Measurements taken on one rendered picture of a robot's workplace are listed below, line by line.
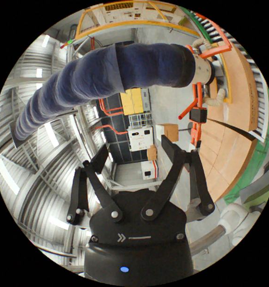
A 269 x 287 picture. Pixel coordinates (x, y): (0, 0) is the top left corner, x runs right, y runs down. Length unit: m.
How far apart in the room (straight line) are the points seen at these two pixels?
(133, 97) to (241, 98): 7.40
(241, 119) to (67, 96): 0.89
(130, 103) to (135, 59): 7.35
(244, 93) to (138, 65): 0.59
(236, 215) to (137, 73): 0.87
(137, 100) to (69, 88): 7.39
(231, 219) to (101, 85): 0.92
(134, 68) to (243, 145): 1.11
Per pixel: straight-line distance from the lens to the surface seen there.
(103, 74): 0.32
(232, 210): 0.73
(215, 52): 0.44
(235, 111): 0.69
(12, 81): 2.02
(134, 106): 7.65
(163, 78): 0.36
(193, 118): 0.52
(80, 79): 0.34
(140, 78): 0.33
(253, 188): 0.96
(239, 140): 1.14
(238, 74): 0.70
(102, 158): 0.17
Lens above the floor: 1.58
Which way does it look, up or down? 2 degrees up
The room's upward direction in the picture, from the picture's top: 99 degrees counter-clockwise
